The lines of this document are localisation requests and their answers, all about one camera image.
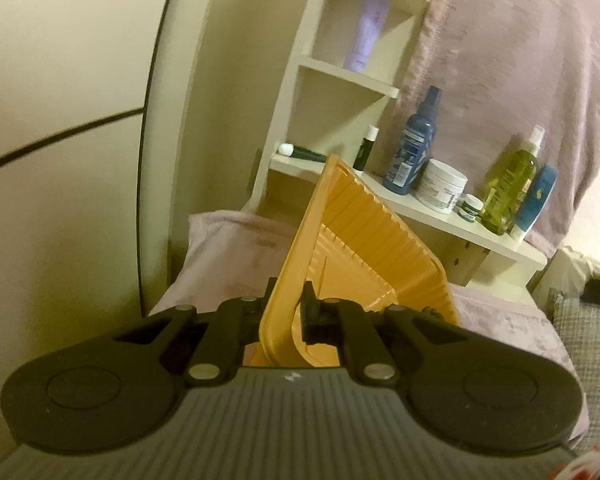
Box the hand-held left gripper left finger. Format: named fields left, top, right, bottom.
left=112, top=277, right=281, bottom=386

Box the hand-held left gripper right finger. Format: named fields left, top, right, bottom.
left=300, top=280, right=476, bottom=386

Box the orange plastic tray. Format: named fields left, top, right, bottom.
left=240, top=154, right=463, bottom=368

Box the lilac fuzzy blanket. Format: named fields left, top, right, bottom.
left=150, top=210, right=588, bottom=453

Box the white corner shelf unit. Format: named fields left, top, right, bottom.
left=242, top=0, right=548, bottom=286

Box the dark green tube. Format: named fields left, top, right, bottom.
left=277, top=143, right=328, bottom=163

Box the lip balm stick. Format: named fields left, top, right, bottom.
left=352, top=126, right=379, bottom=171

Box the white cream jar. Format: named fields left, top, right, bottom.
left=415, top=158, right=468, bottom=215

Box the small green-label jar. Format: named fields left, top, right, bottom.
left=456, top=194, right=485, bottom=223

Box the blue spray bottle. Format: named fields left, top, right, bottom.
left=382, top=85, right=442, bottom=195

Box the green spray bottle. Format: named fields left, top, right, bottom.
left=480, top=125, right=546, bottom=236

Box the blue and white tube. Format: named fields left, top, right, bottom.
left=509, top=164, right=559, bottom=243

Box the grey checkered pillow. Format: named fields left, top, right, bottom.
left=550, top=292, right=600, bottom=441

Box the purple tube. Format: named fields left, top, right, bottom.
left=342, top=0, right=391, bottom=72

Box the pink hanging towel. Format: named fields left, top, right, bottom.
left=380, top=0, right=600, bottom=261

